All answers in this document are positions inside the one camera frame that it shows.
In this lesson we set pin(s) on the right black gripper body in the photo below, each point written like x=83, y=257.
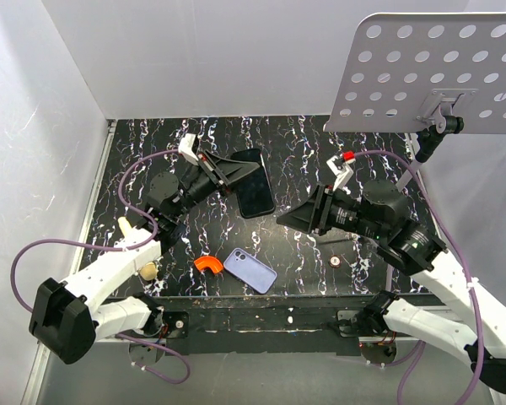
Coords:
x=344, y=215

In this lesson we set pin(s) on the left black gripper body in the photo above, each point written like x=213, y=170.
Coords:
x=202, y=184

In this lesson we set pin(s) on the black phone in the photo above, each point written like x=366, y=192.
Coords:
x=254, y=195

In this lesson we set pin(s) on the lavender phone case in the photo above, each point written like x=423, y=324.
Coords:
x=250, y=271

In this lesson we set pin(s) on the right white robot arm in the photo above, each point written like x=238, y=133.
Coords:
x=478, y=338

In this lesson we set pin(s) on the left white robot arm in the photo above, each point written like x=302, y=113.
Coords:
x=69, y=316

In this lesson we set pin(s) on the small round coin object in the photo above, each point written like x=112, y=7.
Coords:
x=335, y=261

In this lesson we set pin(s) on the orange curved pipe piece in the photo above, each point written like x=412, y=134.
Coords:
x=210, y=263

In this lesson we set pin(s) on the cream wooden pestle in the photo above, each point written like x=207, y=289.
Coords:
x=149, y=271

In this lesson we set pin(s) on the perforated music stand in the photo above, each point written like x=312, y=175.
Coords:
x=405, y=72

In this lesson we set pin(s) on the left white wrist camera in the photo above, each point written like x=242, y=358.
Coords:
x=188, y=147

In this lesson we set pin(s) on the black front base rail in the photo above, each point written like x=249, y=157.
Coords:
x=262, y=324

